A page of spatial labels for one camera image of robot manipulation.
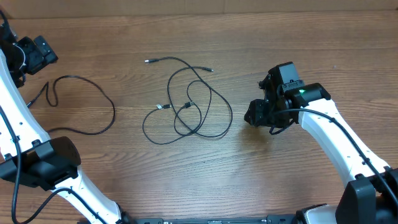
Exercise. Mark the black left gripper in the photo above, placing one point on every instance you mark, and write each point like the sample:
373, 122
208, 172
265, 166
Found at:
41, 54

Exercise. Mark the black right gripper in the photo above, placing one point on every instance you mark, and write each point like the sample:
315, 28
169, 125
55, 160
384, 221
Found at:
257, 112

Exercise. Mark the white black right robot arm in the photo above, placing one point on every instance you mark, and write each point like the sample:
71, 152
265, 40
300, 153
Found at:
370, 183

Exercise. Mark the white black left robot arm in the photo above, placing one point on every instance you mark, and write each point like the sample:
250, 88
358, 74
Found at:
31, 157

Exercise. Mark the brown cardboard wall panel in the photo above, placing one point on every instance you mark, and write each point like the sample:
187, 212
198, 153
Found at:
40, 9

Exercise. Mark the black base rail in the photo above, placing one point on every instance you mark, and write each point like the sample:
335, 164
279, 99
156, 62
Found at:
214, 220

